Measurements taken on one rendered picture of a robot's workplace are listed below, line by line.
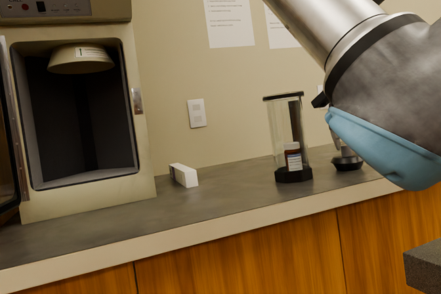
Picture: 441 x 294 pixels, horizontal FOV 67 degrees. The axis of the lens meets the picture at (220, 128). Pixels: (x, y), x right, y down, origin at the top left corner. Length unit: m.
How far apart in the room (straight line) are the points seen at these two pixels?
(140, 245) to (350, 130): 0.43
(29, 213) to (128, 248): 0.37
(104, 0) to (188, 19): 0.61
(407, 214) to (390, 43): 0.68
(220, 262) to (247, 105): 0.88
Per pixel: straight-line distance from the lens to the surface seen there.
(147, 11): 1.43
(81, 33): 0.94
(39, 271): 0.65
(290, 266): 0.79
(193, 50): 1.42
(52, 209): 0.93
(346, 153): 0.97
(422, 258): 0.46
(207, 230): 0.65
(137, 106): 0.91
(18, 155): 0.92
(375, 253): 0.92
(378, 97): 0.32
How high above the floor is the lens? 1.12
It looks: 2 degrees down
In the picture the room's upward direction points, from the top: 8 degrees counter-clockwise
